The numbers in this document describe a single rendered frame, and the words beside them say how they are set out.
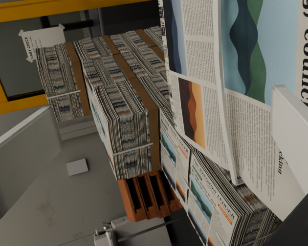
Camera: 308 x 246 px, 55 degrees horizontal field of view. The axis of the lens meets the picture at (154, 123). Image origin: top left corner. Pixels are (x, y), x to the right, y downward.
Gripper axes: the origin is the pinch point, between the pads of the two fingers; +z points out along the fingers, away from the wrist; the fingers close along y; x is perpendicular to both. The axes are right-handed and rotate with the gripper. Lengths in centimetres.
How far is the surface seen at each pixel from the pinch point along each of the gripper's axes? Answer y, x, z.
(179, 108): -0.8, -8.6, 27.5
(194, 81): 1.9, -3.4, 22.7
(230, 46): 5.8, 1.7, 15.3
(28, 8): -100, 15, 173
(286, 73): 9.2, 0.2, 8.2
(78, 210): -299, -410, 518
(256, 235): 17, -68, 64
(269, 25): 8.3, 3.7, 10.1
